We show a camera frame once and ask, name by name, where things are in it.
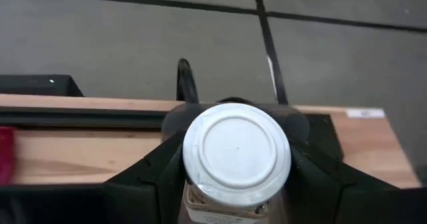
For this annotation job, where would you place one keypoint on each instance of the roast beef ramen packet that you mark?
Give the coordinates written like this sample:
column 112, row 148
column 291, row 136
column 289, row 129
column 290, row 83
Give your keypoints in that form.
column 6, row 154

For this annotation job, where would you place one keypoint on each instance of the white-lid spice jar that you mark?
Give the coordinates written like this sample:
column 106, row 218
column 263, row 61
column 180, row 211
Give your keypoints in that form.
column 237, row 150

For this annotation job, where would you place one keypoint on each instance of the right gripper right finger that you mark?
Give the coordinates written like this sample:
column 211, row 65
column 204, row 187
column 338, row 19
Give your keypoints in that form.
column 313, row 197

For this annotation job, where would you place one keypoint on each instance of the black flat bar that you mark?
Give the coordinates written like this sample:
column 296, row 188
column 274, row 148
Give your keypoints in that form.
column 36, row 85

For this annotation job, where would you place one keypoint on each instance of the white sticker label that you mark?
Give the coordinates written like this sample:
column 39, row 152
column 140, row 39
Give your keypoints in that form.
column 365, row 113

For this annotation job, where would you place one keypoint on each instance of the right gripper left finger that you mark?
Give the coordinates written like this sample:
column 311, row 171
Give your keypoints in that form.
column 143, row 197

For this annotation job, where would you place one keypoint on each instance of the gray translucent plastic bin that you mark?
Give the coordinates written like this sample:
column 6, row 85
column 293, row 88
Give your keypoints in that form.
column 173, row 120

